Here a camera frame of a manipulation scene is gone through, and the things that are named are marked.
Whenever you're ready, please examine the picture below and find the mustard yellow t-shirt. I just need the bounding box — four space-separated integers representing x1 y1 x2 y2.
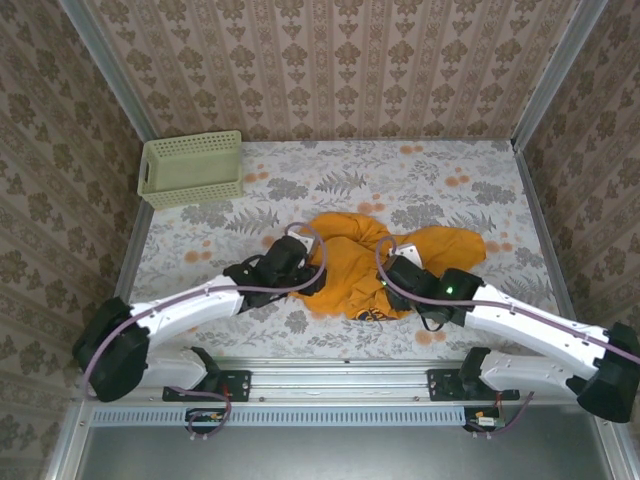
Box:
288 211 488 322

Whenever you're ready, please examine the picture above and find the floral patterned tablecloth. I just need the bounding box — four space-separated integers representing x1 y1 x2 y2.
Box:
114 139 576 361

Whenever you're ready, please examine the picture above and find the aluminium base beam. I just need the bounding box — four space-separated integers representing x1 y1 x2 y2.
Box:
72 355 619 402

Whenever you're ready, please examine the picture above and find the pale green perforated plastic basket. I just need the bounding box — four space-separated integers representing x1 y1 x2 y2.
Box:
136 130 246 211

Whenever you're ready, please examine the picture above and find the small black controller board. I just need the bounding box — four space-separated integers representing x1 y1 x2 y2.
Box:
185 407 227 434
462 405 507 432

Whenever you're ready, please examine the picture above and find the grey metal panel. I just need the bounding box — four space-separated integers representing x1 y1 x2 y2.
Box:
74 424 614 480

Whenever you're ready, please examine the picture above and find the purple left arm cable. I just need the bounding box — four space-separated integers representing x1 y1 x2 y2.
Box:
83 222 329 444

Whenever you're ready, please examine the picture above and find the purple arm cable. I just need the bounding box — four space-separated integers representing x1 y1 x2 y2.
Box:
374 235 640 440
83 222 329 444

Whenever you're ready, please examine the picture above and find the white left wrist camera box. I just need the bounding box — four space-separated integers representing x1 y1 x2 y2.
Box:
284 223 322 262

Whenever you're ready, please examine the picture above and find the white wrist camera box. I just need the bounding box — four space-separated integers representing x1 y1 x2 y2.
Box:
387 242 427 271
284 223 322 262

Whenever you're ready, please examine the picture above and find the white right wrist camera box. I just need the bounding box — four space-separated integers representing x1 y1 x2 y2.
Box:
387 242 427 271

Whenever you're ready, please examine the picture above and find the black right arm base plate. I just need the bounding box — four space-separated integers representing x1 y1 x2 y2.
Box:
427 368 521 402

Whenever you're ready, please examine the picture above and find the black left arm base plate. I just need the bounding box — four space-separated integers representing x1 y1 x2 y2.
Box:
162 368 251 404

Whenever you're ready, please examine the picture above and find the aluminium side rail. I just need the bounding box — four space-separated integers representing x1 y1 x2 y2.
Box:
514 142 594 364
94 199 156 366

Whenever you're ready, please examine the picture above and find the grey slotted cable duct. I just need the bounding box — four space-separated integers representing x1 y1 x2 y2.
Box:
92 405 474 428

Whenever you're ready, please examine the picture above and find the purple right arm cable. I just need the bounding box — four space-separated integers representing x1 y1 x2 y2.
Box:
374 235 640 440

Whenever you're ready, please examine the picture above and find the aluminium frame post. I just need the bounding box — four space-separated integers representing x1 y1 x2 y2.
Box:
510 0 609 151
58 0 162 144

